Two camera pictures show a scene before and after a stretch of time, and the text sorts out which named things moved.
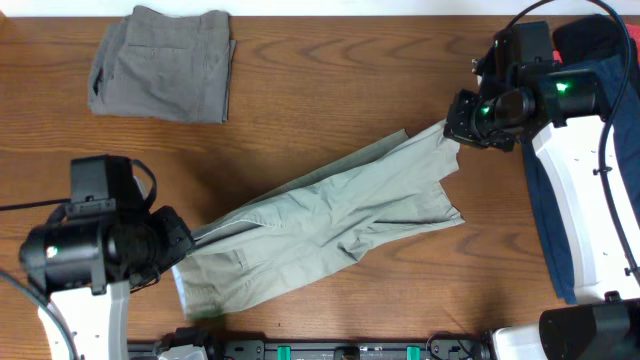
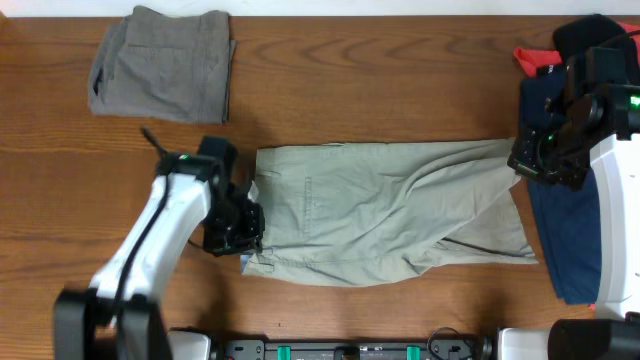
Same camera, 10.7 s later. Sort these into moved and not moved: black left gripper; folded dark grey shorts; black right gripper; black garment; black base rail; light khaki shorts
Moved: black left gripper; black right gripper; light khaki shorts
Not moved: black garment; folded dark grey shorts; black base rail
